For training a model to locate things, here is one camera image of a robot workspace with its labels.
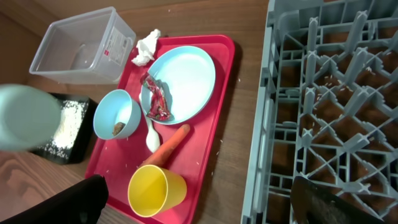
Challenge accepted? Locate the white tissue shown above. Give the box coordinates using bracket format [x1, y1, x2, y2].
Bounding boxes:
[131, 29, 161, 67]

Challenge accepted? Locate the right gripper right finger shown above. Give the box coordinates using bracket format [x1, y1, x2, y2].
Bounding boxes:
[290, 176, 384, 224]

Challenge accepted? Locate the white plastic spoon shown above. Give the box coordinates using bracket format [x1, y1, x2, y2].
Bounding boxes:
[144, 115, 160, 153]

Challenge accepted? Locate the white rice pile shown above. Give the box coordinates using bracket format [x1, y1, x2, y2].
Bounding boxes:
[39, 100, 87, 159]

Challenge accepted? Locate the light blue plate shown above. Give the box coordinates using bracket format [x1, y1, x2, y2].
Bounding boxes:
[147, 45, 216, 125]

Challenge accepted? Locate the red serving tray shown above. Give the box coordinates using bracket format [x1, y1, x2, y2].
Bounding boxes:
[85, 35, 235, 224]

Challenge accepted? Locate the green bowl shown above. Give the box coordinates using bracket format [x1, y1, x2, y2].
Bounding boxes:
[1, 84, 61, 152]

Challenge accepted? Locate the yellow plastic cup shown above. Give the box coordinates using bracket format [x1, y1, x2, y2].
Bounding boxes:
[127, 165, 187, 218]

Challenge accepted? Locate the orange carrot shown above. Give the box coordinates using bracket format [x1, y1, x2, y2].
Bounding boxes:
[140, 124, 191, 167]

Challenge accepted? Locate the grey dishwasher rack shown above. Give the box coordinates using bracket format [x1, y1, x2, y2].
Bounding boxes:
[241, 0, 397, 223]

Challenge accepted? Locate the clear plastic bin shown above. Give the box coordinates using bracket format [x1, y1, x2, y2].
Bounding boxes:
[29, 7, 136, 85]

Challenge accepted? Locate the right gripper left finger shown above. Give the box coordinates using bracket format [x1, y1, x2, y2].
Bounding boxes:
[1, 174, 109, 224]

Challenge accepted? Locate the brown food scrap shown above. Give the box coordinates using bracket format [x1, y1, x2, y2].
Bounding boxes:
[112, 122, 126, 136]

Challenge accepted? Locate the black plastic tray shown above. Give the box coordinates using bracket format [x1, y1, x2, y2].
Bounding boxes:
[31, 93, 98, 165]

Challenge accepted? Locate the light blue bowl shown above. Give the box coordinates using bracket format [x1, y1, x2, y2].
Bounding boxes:
[93, 89, 141, 140]

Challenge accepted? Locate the red snack wrapper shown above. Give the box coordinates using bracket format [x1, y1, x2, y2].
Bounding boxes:
[140, 73, 171, 121]

